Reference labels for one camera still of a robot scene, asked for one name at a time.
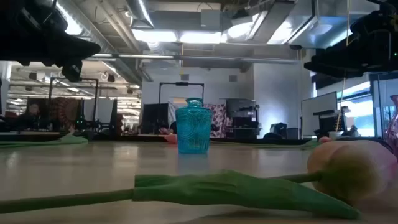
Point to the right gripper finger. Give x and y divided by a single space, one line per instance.
342 63

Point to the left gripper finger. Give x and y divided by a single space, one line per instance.
81 49

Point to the purple glass vase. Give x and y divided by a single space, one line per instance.
394 124

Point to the blue glass vase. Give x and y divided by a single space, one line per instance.
192 130

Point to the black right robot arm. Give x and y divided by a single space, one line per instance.
384 3

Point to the white board panel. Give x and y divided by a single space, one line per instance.
318 112

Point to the red mandala tapestry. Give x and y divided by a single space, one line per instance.
65 112

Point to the white cup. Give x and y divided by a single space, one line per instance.
335 134

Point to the person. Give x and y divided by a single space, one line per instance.
173 125
32 113

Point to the black office chair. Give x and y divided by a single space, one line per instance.
278 130

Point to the ceiling light panel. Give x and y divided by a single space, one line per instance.
174 36

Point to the black monitor screen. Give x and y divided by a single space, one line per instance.
154 118

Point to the black equipment rack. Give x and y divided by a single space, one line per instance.
241 109

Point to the grey ceiling pipe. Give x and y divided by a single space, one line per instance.
202 58

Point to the grey ceiling box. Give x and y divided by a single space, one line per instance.
211 18

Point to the pink patterned cloth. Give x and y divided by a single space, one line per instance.
219 118

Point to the round silver ventilation duct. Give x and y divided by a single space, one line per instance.
141 11
102 37

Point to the black gantry frame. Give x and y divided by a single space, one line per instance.
73 79
182 83

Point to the large silver ventilation duct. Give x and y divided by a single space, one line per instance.
295 25

